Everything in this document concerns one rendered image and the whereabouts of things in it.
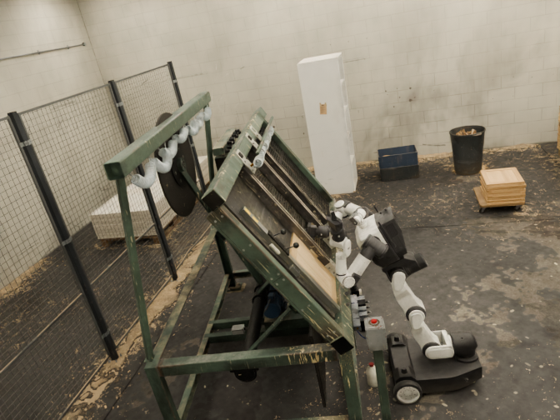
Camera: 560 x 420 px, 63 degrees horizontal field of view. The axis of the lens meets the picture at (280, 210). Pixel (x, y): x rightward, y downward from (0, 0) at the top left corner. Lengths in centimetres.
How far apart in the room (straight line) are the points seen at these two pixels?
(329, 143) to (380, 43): 200
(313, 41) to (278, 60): 69
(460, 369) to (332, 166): 418
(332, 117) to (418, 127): 199
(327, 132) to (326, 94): 56
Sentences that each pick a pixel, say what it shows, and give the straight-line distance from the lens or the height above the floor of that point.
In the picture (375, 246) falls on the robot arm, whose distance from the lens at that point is 293.
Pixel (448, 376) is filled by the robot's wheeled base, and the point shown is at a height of 17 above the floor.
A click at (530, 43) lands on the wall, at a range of 835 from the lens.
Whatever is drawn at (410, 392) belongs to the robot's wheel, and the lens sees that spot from 368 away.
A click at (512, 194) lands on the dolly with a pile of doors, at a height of 25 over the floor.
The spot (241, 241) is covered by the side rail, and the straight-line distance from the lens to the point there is 260.
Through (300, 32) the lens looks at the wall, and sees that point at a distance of 821.
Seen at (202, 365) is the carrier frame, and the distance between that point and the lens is 320.
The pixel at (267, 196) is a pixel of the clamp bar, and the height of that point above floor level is 162.
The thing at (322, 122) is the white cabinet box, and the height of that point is 116.
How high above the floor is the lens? 276
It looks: 23 degrees down
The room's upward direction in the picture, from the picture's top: 12 degrees counter-clockwise
